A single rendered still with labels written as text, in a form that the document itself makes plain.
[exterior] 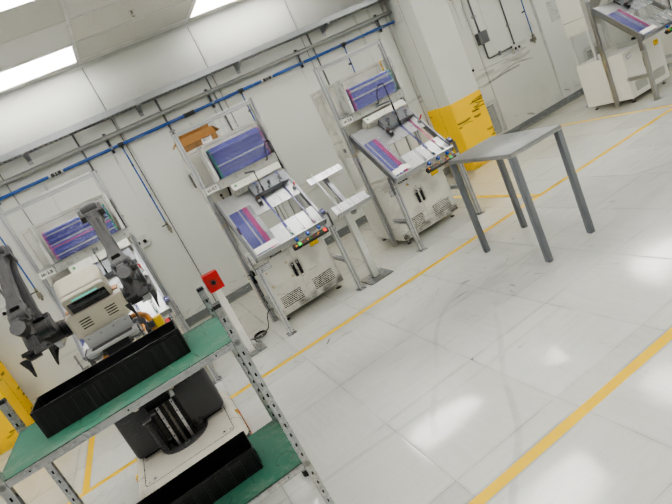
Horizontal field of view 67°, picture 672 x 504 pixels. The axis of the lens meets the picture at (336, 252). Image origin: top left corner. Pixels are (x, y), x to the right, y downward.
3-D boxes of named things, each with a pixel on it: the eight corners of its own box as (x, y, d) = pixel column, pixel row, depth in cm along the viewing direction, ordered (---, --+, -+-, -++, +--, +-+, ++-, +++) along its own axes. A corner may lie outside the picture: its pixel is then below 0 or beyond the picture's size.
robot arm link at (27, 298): (16, 250, 237) (-6, 261, 234) (3, 241, 224) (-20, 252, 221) (60, 332, 230) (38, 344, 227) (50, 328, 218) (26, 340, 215)
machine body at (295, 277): (346, 285, 481) (318, 227, 465) (283, 324, 460) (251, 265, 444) (321, 276, 540) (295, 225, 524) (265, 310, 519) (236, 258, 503)
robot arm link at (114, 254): (102, 206, 243) (79, 217, 239) (96, 197, 238) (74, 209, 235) (137, 265, 221) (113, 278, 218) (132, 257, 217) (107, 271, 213)
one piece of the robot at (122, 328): (102, 374, 248) (78, 338, 243) (155, 343, 257) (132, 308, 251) (101, 385, 234) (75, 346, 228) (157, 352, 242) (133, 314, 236)
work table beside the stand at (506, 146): (549, 262, 343) (510, 154, 322) (483, 252, 408) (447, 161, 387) (595, 231, 356) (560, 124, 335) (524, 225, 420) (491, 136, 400)
